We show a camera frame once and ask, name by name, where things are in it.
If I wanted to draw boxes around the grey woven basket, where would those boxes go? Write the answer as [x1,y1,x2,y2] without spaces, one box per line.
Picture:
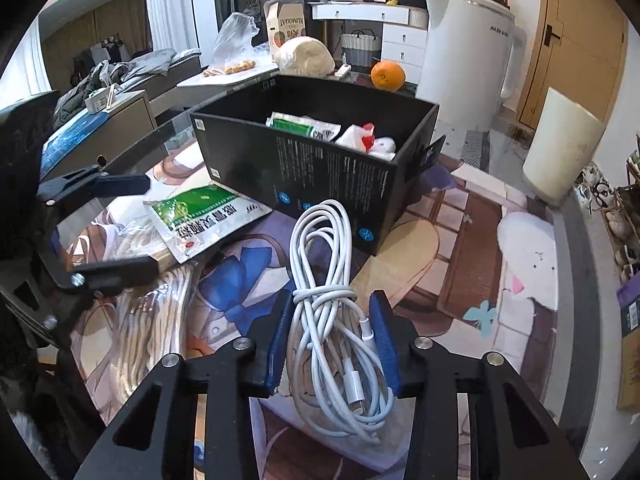
[340,30,383,67]

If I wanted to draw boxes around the red and white plastic bag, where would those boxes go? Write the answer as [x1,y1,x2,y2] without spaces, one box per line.
[334,122,377,153]

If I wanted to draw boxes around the white board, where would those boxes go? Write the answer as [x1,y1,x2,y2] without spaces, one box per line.
[176,62,281,90]

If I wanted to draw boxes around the black cardboard box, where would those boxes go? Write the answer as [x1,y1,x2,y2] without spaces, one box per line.
[189,75,447,256]

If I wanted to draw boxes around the white curtains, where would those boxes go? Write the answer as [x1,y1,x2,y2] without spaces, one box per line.
[145,0,201,56]

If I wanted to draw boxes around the grey clothing pile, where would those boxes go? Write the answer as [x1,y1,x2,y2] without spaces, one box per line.
[55,50,176,111]

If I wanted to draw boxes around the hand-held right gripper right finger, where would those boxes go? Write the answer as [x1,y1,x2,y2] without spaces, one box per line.
[367,290,591,480]

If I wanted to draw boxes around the round white wrapped bundle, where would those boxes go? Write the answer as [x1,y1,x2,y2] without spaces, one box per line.
[275,36,336,78]

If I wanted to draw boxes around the printed cardboard fruit box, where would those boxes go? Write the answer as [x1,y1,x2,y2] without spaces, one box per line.
[263,0,306,58]

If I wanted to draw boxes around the green and white medicine packet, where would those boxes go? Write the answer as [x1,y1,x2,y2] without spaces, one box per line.
[142,182,273,264]
[265,111,342,142]

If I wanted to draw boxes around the white plush toy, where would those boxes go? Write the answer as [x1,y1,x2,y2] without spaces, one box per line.
[371,136,401,162]

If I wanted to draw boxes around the wooden door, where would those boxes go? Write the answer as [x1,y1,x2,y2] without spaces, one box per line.
[515,0,631,131]

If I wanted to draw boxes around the small white box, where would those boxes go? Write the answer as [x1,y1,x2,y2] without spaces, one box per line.
[84,86,118,113]

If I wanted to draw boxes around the white rope bundle in plastic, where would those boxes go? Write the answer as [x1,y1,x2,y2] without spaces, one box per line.
[95,222,216,421]

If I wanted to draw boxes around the large cardboard box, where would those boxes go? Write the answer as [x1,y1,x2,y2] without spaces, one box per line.
[617,280,640,411]

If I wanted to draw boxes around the shoe rack with shoes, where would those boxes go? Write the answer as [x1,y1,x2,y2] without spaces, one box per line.
[575,150,640,286]

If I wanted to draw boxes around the orange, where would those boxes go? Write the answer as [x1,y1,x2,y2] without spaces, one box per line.
[370,59,406,92]

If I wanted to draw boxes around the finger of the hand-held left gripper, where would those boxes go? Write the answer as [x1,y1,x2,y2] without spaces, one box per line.
[47,255,162,296]
[36,166,151,206]

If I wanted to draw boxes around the white electric kettle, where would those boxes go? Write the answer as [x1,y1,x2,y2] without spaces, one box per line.
[415,0,528,133]

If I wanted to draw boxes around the white cylindrical bin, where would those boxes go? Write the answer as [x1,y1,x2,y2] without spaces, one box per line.
[521,86,607,208]

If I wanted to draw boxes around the white dresser with drawers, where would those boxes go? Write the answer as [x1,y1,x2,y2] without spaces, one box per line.
[307,1,430,83]

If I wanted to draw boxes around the beige cabinet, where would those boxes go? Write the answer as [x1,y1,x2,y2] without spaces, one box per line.
[42,91,158,181]

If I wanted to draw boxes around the white charging cable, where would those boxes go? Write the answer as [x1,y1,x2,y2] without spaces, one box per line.
[289,199,396,446]

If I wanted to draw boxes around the blue packet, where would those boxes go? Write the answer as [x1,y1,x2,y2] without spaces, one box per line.
[42,110,111,158]

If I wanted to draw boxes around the printed cartoon desk mat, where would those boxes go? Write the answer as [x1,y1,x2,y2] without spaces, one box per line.
[70,155,561,480]

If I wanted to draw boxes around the clear plastic bag of snacks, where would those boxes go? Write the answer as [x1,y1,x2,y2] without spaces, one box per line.
[202,11,261,78]

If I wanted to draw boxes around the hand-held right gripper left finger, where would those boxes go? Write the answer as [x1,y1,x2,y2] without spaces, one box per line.
[72,287,296,480]

